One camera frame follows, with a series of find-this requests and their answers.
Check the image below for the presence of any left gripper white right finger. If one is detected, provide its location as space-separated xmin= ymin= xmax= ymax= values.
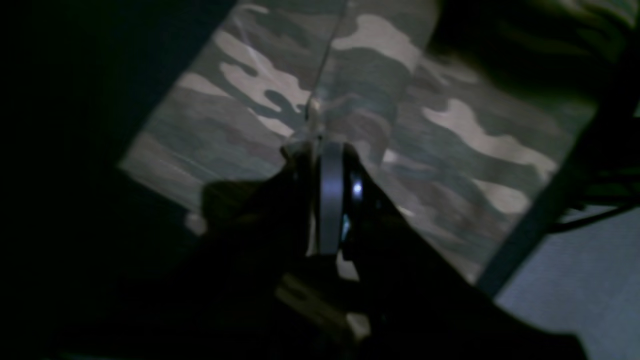
xmin=315 ymin=142 xmax=586 ymax=360

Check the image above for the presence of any black table cloth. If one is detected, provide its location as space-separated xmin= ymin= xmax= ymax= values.
xmin=1 ymin=0 xmax=639 ymax=360

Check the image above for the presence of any camouflage t-shirt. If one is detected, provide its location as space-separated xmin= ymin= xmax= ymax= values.
xmin=119 ymin=0 xmax=639 ymax=283

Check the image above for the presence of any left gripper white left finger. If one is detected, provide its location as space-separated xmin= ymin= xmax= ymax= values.
xmin=50 ymin=145 xmax=314 ymax=360

